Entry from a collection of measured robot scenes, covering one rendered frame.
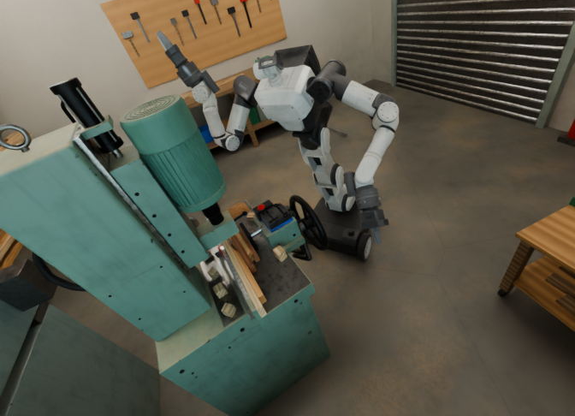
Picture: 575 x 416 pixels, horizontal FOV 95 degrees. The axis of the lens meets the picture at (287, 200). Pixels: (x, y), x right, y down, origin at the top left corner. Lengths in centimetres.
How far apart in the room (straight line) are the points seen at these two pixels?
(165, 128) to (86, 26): 340
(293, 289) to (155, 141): 60
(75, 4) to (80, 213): 346
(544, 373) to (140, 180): 189
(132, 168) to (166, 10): 334
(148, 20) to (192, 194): 333
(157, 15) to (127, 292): 346
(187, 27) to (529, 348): 419
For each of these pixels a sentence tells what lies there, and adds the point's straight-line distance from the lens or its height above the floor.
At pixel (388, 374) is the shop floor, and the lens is 174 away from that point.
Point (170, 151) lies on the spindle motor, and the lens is 77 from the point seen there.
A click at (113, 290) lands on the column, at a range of 96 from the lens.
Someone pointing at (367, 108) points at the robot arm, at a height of 121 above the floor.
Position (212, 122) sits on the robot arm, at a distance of 135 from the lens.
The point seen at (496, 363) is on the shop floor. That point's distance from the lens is 185.
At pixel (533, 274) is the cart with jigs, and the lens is 196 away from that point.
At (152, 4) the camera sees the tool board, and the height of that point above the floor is 181.
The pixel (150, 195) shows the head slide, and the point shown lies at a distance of 83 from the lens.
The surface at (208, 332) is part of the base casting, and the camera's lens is 109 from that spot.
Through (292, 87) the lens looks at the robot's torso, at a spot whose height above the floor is 132.
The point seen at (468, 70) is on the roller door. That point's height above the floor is 40.
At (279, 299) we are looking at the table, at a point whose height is 90.
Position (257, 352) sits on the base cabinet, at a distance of 128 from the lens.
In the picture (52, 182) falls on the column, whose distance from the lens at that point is 77.
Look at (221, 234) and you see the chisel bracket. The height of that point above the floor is 104.
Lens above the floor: 167
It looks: 39 degrees down
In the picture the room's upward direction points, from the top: 18 degrees counter-clockwise
